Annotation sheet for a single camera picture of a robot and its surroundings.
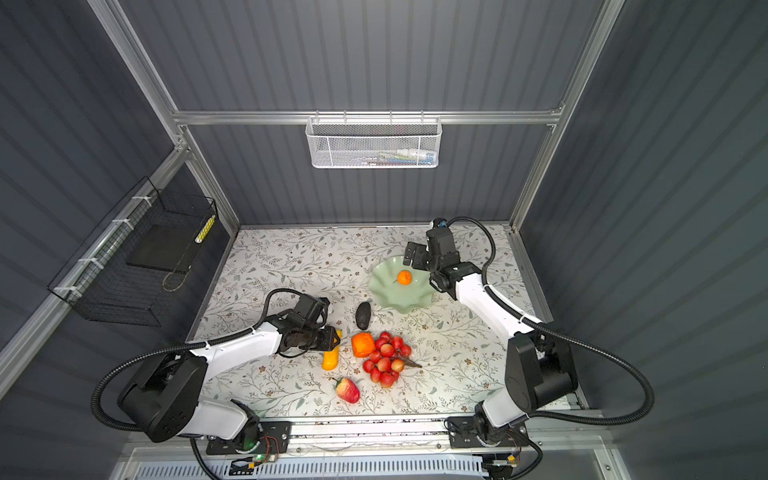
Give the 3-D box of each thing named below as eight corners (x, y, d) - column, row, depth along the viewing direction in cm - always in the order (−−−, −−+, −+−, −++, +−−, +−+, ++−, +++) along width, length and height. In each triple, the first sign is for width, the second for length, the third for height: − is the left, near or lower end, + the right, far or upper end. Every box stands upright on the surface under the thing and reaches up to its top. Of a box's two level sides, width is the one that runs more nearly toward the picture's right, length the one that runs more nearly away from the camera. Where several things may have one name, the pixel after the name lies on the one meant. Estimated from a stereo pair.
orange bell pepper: (353, 360, 88) (351, 352, 83) (354, 340, 92) (352, 332, 87) (374, 360, 88) (373, 352, 83) (374, 340, 92) (373, 332, 87)
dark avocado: (355, 330, 94) (354, 325, 91) (357, 306, 99) (356, 301, 97) (370, 330, 94) (369, 325, 91) (371, 306, 99) (370, 301, 97)
